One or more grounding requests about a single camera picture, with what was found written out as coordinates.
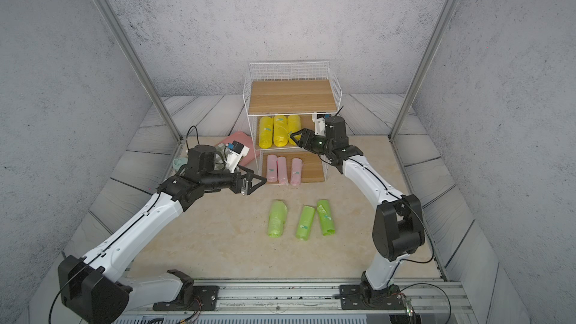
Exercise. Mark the white wire wooden shelf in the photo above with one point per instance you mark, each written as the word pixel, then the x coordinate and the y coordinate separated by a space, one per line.
pixel 280 99

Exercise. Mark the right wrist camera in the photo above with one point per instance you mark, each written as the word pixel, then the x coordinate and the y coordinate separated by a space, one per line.
pixel 319 124

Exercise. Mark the mint green bottle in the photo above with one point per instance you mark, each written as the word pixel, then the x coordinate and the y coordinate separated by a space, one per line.
pixel 178 163

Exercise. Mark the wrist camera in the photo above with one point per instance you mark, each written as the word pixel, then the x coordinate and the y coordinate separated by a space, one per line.
pixel 235 152
pixel 319 124

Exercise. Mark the yellow bag roll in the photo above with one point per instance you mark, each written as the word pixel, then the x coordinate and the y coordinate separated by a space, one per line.
pixel 265 132
pixel 280 131
pixel 294 124

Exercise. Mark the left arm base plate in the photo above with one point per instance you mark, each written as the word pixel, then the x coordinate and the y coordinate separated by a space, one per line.
pixel 193 298

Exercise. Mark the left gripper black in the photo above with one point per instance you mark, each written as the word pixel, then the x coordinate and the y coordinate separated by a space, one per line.
pixel 244 172

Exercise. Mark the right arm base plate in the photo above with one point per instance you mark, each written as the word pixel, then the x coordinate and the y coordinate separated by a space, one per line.
pixel 361 296

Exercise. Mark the pink bag roll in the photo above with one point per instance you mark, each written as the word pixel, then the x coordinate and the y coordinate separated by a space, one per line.
pixel 282 172
pixel 296 171
pixel 272 168

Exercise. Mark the right aluminium frame post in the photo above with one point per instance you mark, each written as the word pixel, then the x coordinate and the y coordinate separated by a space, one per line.
pixel 436 37

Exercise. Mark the left aluminium frame post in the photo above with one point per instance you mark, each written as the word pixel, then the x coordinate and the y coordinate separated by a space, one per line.
pixel 109 15

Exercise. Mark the light green bag roll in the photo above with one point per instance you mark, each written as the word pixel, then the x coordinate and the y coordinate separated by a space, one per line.
pixel 277 218

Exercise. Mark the aluminium frame post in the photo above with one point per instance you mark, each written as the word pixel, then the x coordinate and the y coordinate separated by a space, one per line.
pixel 109 15
pixel 436 37

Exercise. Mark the aluminium mounting rail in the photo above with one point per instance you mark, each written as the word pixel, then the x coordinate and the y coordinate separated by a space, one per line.
pixel 318 301

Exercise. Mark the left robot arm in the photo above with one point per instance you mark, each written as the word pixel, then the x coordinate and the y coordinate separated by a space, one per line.
pixel 91 285

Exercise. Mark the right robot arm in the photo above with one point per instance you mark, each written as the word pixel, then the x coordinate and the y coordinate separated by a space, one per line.
pixel 398 229

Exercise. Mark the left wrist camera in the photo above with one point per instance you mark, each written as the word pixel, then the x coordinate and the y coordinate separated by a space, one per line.
pixel 235 152

